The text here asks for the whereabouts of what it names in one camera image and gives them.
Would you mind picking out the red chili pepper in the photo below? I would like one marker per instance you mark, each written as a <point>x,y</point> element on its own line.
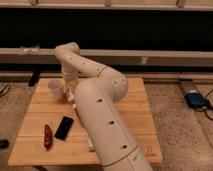
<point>47,137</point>

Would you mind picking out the black object at left edge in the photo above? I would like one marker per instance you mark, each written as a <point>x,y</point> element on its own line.
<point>4,143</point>

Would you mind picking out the grey horizontal rail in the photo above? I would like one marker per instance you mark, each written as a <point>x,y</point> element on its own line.
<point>112,57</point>

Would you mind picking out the blue box on floor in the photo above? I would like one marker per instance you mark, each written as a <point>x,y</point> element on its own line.
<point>195,100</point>

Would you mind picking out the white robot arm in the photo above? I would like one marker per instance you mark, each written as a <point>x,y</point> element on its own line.
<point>94,97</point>

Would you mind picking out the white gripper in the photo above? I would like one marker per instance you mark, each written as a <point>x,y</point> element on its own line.
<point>70,79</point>

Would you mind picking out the black smartphone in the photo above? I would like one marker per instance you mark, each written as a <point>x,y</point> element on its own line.
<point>64,127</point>

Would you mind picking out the wooden table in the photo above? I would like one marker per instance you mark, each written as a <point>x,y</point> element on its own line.
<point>44,109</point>

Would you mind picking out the clear plastic bottle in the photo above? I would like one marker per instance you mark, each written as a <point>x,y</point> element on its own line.
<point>70,99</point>

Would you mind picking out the translucent plastic cup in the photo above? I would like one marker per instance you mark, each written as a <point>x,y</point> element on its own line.
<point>56,87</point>

